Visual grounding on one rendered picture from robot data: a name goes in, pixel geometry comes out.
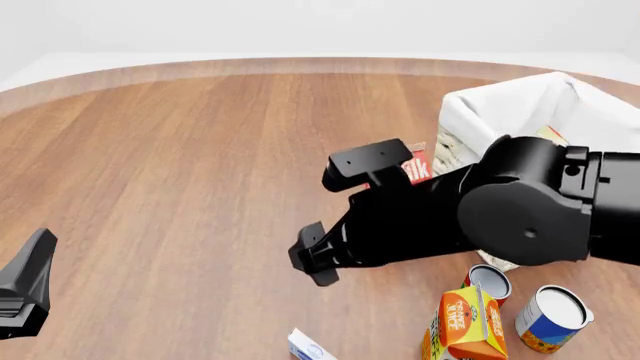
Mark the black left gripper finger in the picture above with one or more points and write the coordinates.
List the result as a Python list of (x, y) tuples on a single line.
[(32, 262)]

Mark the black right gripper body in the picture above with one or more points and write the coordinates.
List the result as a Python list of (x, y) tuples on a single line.
[(312, 255)]

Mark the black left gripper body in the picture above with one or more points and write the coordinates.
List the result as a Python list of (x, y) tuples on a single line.
[(17, 318)]

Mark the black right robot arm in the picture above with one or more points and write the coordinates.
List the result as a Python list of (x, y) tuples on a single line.
[(520, 213)]

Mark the white and blue cream cheese box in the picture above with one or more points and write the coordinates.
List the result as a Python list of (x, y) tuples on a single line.
[(306, 347)]

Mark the wicker basket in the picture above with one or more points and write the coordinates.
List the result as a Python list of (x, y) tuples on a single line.
[(450, 153)]

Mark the white cloth basket liner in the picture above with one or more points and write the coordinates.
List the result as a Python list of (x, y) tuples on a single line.
[(490, 108)]

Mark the cream box with red print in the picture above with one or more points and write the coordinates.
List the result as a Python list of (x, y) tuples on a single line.
[(552, 135)]

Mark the red milk carton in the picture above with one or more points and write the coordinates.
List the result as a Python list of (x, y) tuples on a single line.
[(419, 170)]

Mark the orange juice carton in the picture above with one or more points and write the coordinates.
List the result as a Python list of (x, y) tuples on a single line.
[(462, 322)]

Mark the red tin can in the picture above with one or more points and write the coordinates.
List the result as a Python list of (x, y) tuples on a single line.
[(492, 281)]

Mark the blue and yellow tin can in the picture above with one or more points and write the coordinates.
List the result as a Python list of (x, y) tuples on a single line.
[(547, 318)]

